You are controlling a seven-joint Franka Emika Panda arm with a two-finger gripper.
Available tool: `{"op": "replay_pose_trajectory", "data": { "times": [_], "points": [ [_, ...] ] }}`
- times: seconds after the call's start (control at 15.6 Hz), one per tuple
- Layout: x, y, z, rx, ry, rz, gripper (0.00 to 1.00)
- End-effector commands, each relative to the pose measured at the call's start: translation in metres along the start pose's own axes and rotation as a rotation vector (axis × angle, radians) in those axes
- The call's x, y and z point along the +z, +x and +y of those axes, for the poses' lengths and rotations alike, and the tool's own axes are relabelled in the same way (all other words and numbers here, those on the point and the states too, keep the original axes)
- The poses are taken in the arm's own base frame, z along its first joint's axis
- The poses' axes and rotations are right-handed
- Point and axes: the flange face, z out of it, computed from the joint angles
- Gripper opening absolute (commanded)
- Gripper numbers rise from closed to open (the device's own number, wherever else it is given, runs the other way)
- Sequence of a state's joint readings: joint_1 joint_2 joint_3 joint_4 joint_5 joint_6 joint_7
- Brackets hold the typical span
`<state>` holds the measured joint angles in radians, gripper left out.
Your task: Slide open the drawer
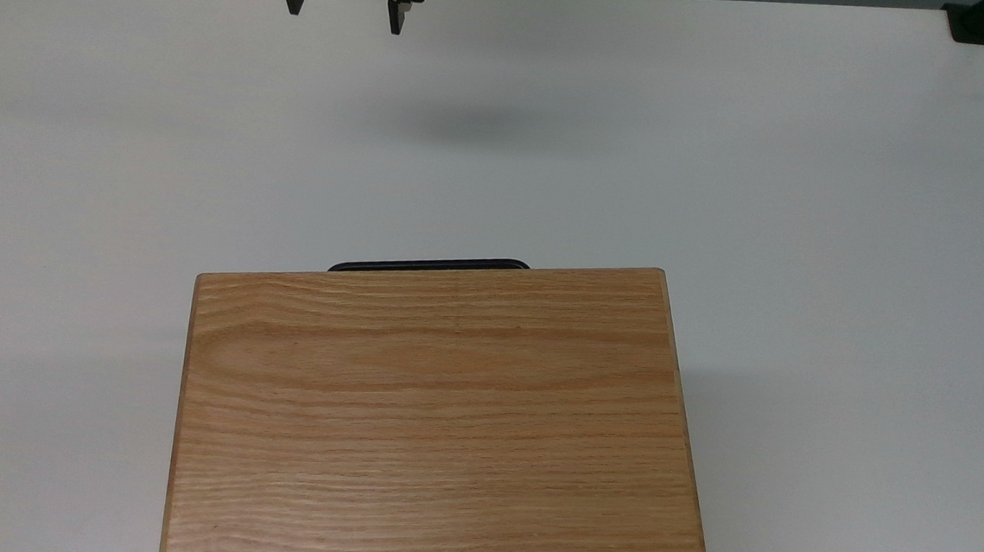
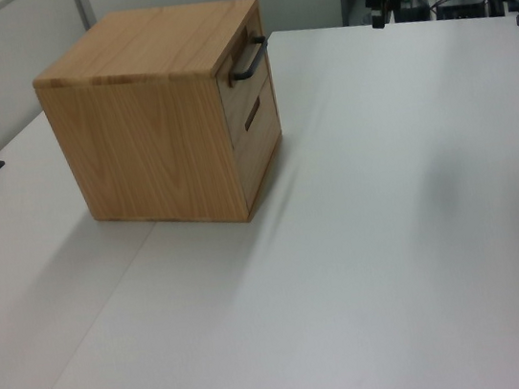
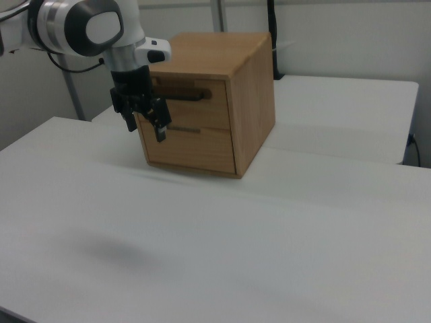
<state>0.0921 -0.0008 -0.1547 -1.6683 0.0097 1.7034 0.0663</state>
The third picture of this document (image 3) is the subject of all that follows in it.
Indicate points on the black camera stand pole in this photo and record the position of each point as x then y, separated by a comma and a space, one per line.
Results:
273, 33

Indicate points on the wooden drawer cabinet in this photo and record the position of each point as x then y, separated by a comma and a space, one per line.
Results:
252, 101

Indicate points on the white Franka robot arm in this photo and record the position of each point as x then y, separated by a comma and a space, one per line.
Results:
128, 20

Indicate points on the grey partition frame post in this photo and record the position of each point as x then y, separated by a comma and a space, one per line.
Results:
218, 15
74, 91

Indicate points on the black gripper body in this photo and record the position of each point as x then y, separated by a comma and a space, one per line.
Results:
132, 85

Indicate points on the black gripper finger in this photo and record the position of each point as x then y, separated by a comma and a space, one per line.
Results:
130, 121
161, 116

